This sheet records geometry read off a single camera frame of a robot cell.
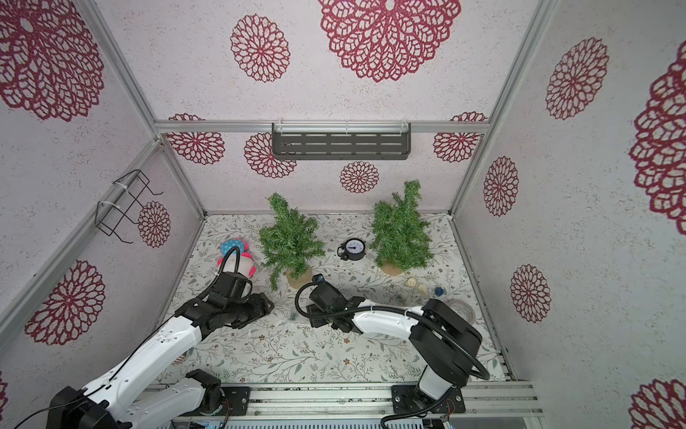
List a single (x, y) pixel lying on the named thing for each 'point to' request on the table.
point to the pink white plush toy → (231, 263)
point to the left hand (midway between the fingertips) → (269, 311)
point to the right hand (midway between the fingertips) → (311, 308)
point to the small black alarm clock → (353, 248)
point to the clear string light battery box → (293, 315)
